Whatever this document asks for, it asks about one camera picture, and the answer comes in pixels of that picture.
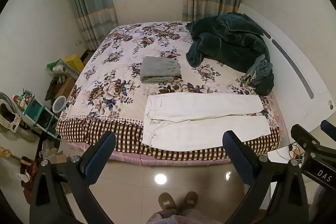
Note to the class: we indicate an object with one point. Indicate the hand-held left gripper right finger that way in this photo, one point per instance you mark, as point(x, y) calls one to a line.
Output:
point(236, 158)

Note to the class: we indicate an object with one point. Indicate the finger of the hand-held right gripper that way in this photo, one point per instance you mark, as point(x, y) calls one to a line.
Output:
point(302, 133)
point(329, 127)

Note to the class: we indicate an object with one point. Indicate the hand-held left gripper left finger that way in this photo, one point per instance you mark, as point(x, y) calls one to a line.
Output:
point(101, 158)

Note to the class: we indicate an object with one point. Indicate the white pants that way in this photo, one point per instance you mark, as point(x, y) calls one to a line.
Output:
point(204, 108)

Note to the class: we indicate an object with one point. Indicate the white headboard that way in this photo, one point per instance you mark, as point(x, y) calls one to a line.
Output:
point(294, 77)

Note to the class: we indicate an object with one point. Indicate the person's right slipper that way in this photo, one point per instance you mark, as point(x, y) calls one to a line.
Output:
point(189, 201)

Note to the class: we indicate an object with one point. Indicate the person's slipper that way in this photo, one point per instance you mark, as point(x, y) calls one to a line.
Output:
point(167, 203)
point(189, 201)

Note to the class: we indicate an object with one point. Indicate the white round basin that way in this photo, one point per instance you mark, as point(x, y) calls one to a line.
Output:
point(59, 103)

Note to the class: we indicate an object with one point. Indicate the red floor clutter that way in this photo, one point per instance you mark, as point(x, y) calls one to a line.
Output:
point(29, 171)

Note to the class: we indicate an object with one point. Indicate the blue-grey cloth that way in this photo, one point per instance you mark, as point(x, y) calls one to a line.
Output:
point(260, 69)

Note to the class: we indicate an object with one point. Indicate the person's left slipper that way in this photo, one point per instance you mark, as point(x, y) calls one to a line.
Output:
point(167, 203)

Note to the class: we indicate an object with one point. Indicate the teal shelf cart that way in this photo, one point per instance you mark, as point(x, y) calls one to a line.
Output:
point(35, 111)

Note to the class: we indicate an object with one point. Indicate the person's legs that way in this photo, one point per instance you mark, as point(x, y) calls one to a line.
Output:
point(176, 218)

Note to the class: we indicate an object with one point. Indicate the dark clothes pile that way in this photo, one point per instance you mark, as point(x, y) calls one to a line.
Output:
point(53, 86)

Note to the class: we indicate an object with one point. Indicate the baby bouncer seat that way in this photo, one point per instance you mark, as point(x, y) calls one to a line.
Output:
point(10, 119)

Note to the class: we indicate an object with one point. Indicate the yellow box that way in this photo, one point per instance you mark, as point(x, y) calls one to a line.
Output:
point(74, 61)

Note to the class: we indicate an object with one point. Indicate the green plastic bag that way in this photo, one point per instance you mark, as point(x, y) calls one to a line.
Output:
point(53, 67)

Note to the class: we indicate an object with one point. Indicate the bed with floral sheet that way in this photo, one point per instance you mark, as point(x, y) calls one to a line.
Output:
point(118, 56)

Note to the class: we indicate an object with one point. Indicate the folded grey blanket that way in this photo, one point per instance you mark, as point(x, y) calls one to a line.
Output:
point(160, 69)

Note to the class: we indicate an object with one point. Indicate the dark green fleece blanket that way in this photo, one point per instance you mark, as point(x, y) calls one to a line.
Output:
point(231, 40)

